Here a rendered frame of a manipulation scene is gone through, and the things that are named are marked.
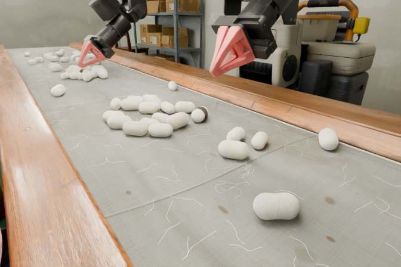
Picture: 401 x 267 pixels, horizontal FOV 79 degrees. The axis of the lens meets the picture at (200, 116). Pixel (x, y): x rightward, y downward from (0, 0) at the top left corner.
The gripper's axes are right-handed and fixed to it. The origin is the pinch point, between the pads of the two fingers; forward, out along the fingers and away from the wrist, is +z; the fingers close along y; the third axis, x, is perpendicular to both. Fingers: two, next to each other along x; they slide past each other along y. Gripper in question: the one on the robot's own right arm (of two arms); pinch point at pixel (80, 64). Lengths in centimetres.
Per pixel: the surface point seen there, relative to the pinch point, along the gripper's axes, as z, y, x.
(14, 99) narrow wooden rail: 14.3, 30.7, -12.1
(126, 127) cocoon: 7, 50, -4
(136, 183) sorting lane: 10, 61, -6
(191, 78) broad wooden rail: -12.2, 33.4, 10.6
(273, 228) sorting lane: 6, 72, -2
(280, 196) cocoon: 4, 72, -3
